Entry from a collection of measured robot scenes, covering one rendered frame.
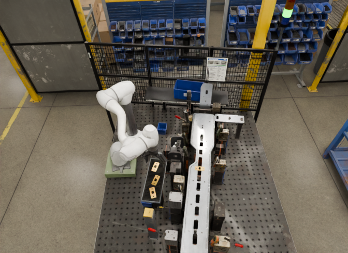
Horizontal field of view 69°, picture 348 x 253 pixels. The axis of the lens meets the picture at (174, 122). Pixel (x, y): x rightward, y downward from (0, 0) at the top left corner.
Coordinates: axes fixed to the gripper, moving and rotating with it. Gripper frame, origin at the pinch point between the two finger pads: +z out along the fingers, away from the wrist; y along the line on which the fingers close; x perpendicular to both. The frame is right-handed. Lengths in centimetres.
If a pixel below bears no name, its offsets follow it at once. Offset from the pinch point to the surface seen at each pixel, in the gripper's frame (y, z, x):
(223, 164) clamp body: 51, 18, 26
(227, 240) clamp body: 64, 20, -33
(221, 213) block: 57, 19, -16
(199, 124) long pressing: 19, 22, 68
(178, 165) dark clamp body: 15.6, 13.9, 11.6
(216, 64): 22, -15, 120
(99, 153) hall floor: -119, 122, 64
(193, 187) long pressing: 31.5, 21.6, -0.4
